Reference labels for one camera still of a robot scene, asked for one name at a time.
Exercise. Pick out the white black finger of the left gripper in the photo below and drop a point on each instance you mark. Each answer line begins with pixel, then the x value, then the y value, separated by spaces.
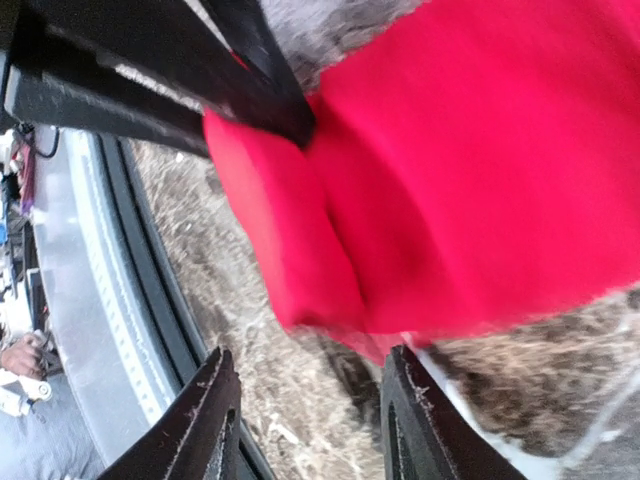
pixel 67 88

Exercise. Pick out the white slotted cable duct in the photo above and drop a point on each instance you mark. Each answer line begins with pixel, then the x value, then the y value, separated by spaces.
pixel 139 388

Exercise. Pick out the red santa sock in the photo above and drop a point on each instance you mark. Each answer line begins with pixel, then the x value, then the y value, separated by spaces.
pixel 474 168

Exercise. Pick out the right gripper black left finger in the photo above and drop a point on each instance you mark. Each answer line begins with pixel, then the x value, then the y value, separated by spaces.
pixel 198 436

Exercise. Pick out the operator hand with controller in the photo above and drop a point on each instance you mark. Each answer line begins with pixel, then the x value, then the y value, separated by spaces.
pixel 23 376

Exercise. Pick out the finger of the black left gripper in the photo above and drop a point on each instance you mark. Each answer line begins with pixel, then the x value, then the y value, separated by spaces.
pixel 230 60

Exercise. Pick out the black front rail base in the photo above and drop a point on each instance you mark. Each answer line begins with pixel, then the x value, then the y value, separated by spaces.
pixel 173 326

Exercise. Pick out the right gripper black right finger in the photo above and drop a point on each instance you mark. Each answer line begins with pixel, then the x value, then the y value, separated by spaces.
pixel 423 434

